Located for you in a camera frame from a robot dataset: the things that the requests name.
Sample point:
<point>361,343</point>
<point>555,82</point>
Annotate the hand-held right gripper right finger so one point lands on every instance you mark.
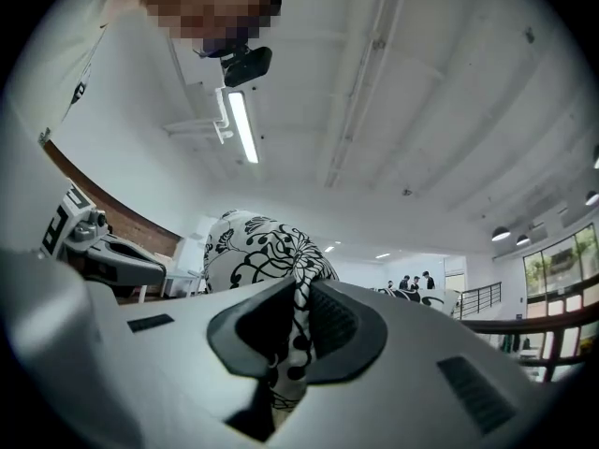
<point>412,391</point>

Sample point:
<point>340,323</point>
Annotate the long ceiling light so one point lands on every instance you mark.
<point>243,124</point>

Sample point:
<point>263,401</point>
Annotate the black head camera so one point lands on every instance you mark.
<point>248,66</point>

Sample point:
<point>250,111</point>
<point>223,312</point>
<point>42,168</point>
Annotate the black straight railing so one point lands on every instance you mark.
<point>482,299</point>

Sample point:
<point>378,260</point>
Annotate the white ceiling conduit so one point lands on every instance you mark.
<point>360,77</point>

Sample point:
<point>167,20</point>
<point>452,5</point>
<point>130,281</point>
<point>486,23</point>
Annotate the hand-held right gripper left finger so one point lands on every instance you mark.
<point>164,367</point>

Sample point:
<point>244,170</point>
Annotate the black pendant lamp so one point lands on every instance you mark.
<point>501,233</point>
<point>522,240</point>
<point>592,198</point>

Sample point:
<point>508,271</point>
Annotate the person's beige shirt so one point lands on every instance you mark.
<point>93,134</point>

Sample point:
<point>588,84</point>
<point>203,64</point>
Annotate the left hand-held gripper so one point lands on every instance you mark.
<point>61,222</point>

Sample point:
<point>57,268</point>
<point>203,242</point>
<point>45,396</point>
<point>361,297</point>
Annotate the black curved railing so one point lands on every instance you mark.
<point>538,325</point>

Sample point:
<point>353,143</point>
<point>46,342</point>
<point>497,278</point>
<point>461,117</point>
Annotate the large glass window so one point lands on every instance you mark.
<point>561,265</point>

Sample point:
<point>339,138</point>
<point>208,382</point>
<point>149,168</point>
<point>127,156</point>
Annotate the round floral white cushion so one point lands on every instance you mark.
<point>262,250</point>

